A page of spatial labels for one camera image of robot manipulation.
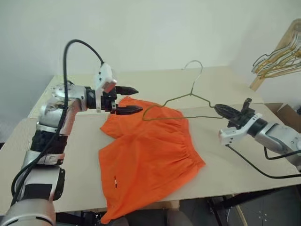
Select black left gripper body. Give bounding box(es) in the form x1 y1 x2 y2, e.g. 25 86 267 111
101 86 121 115

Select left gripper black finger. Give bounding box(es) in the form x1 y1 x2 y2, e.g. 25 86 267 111
116 86 140 96
115 105 144 116

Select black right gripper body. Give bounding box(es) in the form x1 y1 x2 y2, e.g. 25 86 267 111
227 97 256 129

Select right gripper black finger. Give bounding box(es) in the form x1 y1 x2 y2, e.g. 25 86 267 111
216 108 239 120
214 103 242 115

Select thin wire clothes hanger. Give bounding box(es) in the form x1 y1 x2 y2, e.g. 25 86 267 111
142 60 225 122

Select orange shorts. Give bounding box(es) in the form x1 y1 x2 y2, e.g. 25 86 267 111
98 96 207 225

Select wooden clothes rack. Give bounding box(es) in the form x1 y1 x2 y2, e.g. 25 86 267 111
249 18 301 91

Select brown cardboard box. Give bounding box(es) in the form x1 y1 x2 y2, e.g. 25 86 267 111
268 103 301 139

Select thin wooden stick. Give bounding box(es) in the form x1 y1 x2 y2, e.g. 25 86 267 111
235 204 248 226

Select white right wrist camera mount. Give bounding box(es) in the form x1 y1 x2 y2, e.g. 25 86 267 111
218 113 263 147

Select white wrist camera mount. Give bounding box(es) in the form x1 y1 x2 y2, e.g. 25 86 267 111
218 113 263 147
93 61 118 113

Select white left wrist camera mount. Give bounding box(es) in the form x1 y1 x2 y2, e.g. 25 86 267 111
93 61 118 113

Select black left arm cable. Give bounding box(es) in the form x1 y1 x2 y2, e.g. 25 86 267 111
10 39 105 208

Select bundle of wire hangers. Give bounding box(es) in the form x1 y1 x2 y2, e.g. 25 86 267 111
251 30 301 80

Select black table frame beam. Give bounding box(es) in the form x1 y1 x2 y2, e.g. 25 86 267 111
208 185 301 226

